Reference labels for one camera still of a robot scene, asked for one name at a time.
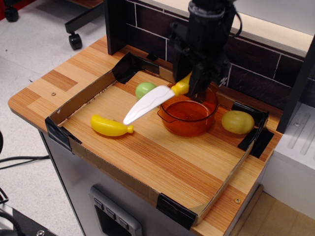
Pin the yellow toy banana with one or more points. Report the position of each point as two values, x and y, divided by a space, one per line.
109 127

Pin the green toy apple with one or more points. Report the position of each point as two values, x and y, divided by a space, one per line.
143 88

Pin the yellow toy potato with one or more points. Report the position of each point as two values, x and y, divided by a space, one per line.
237 122

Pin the black vertical shelf post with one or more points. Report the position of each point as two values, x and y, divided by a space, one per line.
303 91

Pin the black caster wheel far left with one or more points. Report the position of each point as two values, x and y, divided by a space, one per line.
11 14

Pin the cardboard fence with black tape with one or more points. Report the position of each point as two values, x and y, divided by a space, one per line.
169 183

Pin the grey oven control panel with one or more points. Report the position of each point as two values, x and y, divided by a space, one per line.
112 219

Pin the yellow handled white toy knife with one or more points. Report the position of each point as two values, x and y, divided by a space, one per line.
156 97

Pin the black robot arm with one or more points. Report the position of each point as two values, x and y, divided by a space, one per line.
221 56

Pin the orange transparent plastic pot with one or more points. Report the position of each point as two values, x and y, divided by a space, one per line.
190 116

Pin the black chair caster wheel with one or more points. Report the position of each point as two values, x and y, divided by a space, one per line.
75 41

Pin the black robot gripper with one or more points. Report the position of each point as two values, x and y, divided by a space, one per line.
205 34

